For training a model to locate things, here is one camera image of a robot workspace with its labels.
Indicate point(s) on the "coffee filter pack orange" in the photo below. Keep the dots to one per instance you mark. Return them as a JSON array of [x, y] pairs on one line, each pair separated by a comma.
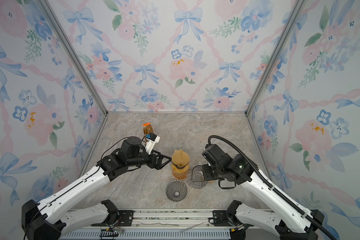
[[148, 128]]

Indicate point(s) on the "right aluminium corner post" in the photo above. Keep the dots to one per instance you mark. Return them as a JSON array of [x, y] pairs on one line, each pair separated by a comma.
[[274, 58]]

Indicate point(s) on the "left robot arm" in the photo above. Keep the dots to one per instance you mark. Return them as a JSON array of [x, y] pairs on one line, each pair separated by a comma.
[[51, 217]]

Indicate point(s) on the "orange glass carafe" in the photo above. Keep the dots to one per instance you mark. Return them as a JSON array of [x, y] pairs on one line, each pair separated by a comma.
[[180, 174]]

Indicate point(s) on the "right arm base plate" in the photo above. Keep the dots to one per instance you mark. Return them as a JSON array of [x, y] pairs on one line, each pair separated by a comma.
[[222, 218]]

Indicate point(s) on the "aluminium corner post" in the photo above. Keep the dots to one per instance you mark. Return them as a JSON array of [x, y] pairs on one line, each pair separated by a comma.
[[274, 58], [56, 25]]

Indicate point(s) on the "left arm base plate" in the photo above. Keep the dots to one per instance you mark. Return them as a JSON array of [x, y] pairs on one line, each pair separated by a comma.
[[123, 218]]

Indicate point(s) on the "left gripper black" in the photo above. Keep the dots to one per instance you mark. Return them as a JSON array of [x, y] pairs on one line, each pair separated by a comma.
[[154, 165]]

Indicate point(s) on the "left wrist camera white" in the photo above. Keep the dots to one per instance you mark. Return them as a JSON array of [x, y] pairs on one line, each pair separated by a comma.
[[151, 140]]

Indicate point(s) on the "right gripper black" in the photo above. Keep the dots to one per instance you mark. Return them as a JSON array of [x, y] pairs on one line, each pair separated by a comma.
[[206, 176]]

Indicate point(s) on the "left aluminium corner post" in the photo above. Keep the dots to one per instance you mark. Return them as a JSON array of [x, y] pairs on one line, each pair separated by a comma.
[[56, 25]]

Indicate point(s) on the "grey ribbed dripper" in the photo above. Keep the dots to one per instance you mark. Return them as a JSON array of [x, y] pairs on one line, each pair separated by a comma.
[[176, 190]]

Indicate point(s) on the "aluminium mounting rail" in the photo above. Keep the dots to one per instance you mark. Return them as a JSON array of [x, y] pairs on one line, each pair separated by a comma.
[[170, 225]]

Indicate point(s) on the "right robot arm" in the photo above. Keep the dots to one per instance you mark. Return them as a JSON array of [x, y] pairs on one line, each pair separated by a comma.
[[287, 219]]

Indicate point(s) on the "brown paper coffee filter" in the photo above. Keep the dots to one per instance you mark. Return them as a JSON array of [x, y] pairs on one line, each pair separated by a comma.
[[180, 160]]

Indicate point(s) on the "grey glass carafe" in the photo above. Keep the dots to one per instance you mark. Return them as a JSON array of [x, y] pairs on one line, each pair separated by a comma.
[[195, 177]]

